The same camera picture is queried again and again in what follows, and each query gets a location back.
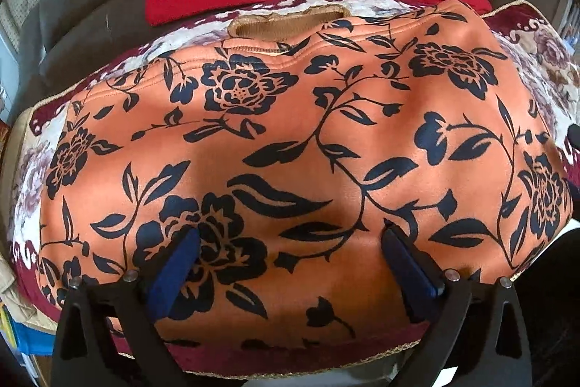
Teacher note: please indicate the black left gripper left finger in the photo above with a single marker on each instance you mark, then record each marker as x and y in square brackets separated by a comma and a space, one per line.
[106, 334]

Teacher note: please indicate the blue plastic bag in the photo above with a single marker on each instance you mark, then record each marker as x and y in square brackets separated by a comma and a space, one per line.
[33, 342]

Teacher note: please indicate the beige quilted cloth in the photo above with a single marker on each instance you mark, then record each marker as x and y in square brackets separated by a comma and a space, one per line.
[19, 307]

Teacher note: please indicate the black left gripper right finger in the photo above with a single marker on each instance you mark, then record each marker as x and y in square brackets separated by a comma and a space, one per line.
[474, 327]

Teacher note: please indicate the orange black floral garment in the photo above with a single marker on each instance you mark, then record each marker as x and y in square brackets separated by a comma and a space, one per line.
[289, 159]

